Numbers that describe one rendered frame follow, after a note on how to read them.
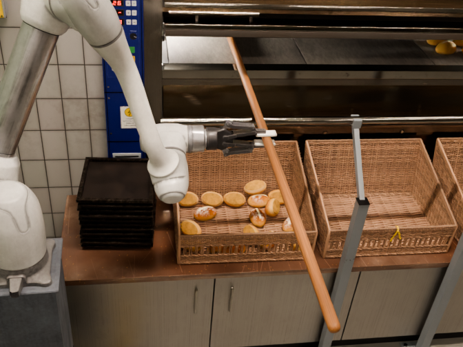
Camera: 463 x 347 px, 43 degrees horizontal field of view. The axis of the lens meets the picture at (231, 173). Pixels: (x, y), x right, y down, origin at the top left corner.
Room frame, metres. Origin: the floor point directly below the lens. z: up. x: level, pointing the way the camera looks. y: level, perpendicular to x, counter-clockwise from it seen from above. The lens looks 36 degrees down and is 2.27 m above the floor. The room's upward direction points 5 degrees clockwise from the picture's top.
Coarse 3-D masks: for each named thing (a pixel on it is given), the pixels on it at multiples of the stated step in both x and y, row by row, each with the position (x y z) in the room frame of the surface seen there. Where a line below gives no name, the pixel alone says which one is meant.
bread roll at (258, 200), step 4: (252, 196) 2.05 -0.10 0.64; (256, 196) 2.05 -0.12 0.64; (260, 196) 2.05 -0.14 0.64; (264, 196) 2.05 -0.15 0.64; (248, 200) 2.05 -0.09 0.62; (252, 200) 2.03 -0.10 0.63; (256, 200) 2.03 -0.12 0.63; (260, 200) 2.04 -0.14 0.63; (264, 200) 2.04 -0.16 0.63; (268, 200) 2.05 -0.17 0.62; (252, 204) 2.03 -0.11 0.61; (256, 204) 2.03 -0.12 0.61; (260, 204) 2.03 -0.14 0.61; (264, 204) 2.03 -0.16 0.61
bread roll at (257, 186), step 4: (256, 180) 2.10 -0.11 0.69; (260, 180) 2.10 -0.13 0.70; (248, 184) 2.09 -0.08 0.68; (252, 184) 2.08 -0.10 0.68; (256, 184) 2.08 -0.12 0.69; (260, 184) 2.08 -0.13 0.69; (264, 184) 2.08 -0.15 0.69; (244, 188) 2.08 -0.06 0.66; (248, 188) 2.06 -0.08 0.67; (252, 188) 2.06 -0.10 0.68; (256, 188) 2.06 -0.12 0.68; (260, 188) 2.06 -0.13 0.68; (264, 188) 2.07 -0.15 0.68; (248, 192) 2.05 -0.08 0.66; (252, 192) 2.05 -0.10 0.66; (256, 192) 2.05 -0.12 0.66; (260, 192) 2.06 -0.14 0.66
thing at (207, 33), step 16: (176, 32) 1.99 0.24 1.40; (192, 32) 2.00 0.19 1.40; (208, 32) 2.01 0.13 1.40; (224, 32) 2.02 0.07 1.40; (240, 32) 2.03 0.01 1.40; (256, 32) 2.04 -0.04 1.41; (272, 32) 2.06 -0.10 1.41; (288, 32) 2.07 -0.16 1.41; (304, 32) 2.08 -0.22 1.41; (320, 32) 2.09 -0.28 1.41; (336, 32) 2.10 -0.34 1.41; (352, 32) 2.11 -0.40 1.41; (368, 32) 2.13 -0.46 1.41; (384, 32) 2.14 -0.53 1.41
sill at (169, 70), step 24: (168, 72) 2.13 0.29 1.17; (192, 72) 2.15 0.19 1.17; (216, 72) 2.17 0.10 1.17; (264, 72) 2.20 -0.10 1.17; (288, 72) 2.22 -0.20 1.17; (312, 72) 2.24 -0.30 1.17; (336, 72) 2.26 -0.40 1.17; (360, 72) 2.28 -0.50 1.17; (384, 72) 2.30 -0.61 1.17; (408, 72) 2.32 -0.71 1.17; (432, 72) 2.34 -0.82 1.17; (456, 72) 2.36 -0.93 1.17
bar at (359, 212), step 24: (168, 120) 1.76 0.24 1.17; (192, 120) 1.78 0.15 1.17; (216, 120) 1.79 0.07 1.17; (240, 120) 1.81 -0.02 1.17; (288, 120) 1.84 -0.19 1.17; (312, 120) 1.86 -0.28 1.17; (336, 120) 1.87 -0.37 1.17; (360, 120) 1.88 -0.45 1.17; (384, 120) 1.91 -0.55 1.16; (408, 120) 1.93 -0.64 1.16; (432, 120) 1.94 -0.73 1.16; (456, 120) 1.96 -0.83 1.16; (360, 168) 1.78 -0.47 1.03; (360, 192) 1.71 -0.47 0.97; (360, 216) 1.67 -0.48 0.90; (456, 264) 1.75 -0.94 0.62; (336, 288) 1.67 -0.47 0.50; (336, 312) 1.67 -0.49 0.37; (432, 312) 1.78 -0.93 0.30; (432, 336) 1.76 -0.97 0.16
